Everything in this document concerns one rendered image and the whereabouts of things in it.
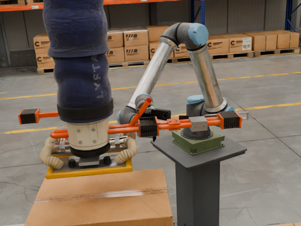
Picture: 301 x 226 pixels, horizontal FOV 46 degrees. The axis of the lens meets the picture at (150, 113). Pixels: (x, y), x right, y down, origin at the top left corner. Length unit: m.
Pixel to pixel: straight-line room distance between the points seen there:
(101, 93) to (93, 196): 0.51
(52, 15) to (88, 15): 0.12
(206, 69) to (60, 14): 1.02
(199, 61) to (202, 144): 0.63
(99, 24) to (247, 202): 2.36
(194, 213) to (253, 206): 0.76
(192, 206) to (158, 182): 0.95
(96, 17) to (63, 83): 0.27
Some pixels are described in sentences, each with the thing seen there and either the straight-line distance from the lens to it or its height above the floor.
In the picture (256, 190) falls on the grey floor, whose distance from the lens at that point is 3.46.
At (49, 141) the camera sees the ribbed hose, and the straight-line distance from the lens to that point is 1.56.
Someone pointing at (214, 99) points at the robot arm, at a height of 1.15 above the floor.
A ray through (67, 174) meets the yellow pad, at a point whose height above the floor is 1.15.
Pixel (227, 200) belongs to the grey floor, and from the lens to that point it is 3.30.
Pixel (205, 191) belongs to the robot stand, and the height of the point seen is 0.43.
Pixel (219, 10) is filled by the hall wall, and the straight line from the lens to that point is 10.37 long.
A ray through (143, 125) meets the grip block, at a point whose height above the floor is 1.29.
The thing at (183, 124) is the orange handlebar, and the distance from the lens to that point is 1.48.
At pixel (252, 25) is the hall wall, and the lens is 10.76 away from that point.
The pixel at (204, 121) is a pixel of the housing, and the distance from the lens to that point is 1.49.
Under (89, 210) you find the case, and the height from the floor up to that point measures 0.95.
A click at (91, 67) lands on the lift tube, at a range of 1.32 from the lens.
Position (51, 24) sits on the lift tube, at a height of 1.72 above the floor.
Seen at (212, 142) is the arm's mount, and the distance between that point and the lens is 2.43.
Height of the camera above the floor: 1.82
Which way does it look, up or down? 20 degrees down
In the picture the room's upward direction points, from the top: 3 degrees counter-clockwise
